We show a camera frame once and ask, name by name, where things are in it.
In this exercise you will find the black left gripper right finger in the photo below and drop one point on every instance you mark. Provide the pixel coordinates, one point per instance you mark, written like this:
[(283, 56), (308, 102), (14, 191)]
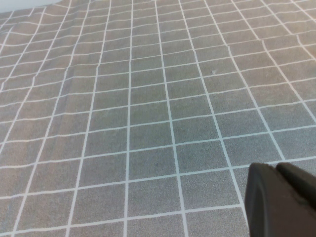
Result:
[(300, 185)]

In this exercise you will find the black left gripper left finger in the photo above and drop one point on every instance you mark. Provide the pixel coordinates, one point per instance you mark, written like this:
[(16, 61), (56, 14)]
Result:
[(269, 212)]

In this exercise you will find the grey white-checked tablecloth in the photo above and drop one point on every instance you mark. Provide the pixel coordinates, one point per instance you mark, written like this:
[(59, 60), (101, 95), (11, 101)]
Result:
[(138, 118)]

